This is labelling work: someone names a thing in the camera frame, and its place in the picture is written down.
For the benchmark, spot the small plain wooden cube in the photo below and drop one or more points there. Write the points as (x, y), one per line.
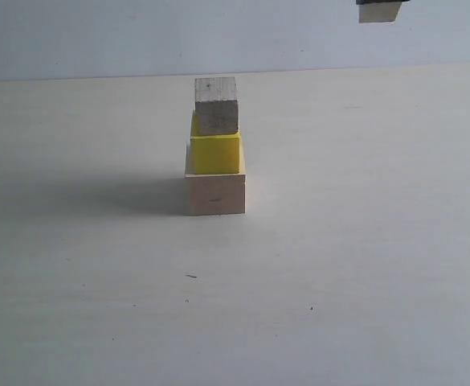
(378, 13)

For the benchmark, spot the medium plain wooden cube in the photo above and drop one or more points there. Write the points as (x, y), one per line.
(216, 105)

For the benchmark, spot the yellow painted wooden cube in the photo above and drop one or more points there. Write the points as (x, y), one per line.
(214, 154)

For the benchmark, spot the large plain wooden cube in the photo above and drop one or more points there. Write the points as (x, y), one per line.
(211, 195)

